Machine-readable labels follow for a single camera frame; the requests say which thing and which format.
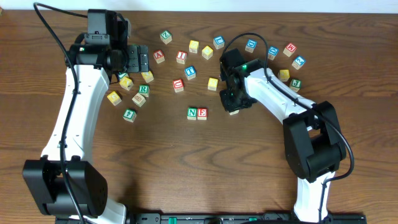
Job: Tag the green letter R block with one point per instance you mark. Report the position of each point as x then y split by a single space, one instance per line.
144 90

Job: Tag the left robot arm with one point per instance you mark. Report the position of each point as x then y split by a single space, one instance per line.
63 181

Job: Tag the red letter I block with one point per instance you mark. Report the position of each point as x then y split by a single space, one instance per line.
181 57

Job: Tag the yellow letter G block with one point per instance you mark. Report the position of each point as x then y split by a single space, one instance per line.
114 97

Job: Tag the blue letter L block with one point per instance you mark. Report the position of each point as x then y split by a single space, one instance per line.
218 42

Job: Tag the green letter J block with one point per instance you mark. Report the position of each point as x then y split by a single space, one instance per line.
295 85

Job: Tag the blue letter D block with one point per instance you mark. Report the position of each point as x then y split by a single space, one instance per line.
250 45

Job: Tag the red letter M block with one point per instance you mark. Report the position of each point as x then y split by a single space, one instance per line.
289 49

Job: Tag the yellow letter O block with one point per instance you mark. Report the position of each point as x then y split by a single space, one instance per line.
147 76

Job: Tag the green letter Z block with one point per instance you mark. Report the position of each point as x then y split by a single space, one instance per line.
166 37

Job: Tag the red letter U block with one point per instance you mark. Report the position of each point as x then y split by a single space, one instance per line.
178 85

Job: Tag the yellow letter S block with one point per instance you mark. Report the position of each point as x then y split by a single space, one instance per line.
212 84

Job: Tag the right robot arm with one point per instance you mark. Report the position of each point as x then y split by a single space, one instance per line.
313 146

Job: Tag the yellow block back row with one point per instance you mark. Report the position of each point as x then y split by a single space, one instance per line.
193 46

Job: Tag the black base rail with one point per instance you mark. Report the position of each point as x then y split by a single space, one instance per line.
155 218

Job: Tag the yellow letter K block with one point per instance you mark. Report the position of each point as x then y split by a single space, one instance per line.
126 83

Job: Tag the red letter E block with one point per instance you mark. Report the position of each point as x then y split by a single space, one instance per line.
202 113

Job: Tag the green letter N block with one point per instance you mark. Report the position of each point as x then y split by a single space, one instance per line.
192 113

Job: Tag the red letter A block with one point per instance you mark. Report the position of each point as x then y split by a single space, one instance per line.
159 56

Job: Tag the green letter V block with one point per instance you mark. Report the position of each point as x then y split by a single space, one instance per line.
122 75

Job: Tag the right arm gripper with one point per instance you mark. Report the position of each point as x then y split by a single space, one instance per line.
233 104

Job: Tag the blue letter T block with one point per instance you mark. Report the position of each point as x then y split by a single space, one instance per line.
190 72

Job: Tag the pineapple B wooden block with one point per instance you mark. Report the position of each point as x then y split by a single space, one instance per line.
138 99

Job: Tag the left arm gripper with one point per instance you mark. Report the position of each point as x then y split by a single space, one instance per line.
138 59

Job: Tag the blue number 2 block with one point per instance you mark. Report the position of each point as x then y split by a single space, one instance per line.
298 62

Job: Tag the yellow block with animal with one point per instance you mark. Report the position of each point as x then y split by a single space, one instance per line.
207 52

